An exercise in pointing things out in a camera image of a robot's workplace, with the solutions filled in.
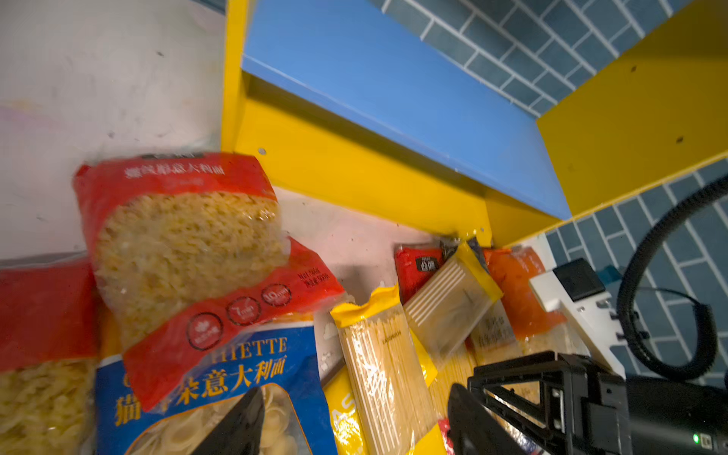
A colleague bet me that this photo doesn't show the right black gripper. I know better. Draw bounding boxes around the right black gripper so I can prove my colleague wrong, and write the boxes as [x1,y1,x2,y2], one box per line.
[466,351,727,454]

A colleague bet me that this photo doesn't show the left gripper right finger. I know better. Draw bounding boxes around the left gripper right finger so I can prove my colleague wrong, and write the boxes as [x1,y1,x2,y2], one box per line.
[447,383,524,455]

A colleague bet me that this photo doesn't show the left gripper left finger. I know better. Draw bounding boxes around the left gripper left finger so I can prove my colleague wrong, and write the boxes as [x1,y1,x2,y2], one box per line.
[191,387,265,455]

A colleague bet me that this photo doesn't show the yellow spaghetti bag long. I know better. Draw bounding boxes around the yellow spaghetti bag long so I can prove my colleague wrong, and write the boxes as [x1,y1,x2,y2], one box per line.
[324,287,445,454]

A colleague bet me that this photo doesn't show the blue shell pasta bag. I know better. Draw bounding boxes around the blue shell pasta bag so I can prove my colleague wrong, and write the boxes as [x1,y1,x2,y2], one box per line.
[95,320,337,454]

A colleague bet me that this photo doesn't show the orange pasta bag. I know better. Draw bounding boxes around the orange pasta bag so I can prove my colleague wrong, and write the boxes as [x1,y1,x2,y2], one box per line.
[483,246,589,356]

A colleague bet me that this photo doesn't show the yellow shelf unit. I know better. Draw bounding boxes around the yellow shelf unit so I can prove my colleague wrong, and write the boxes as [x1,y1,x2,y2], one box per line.
[221,1,727,246]

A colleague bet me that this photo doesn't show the red spaghetti bag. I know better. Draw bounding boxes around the red spaghetti bag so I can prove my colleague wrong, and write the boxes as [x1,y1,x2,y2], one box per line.
[394,240,458,305]

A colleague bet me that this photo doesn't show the red macaroni bag upper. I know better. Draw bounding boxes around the red macaroni bag upper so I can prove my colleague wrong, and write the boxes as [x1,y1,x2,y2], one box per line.
[72,153,346,413]

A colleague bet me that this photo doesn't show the red macaroni bag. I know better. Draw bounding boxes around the red macaroni bag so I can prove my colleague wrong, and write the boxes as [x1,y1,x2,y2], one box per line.
[1,253,100,454]
[72,153,346,413]

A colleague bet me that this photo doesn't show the red macaroni bag lower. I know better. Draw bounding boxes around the red macaroni bag lower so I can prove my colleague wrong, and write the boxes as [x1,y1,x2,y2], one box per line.
[1,253,100,454]

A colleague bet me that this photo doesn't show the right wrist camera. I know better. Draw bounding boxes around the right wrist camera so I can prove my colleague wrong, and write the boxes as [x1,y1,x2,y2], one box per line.
[529,258,626,377]

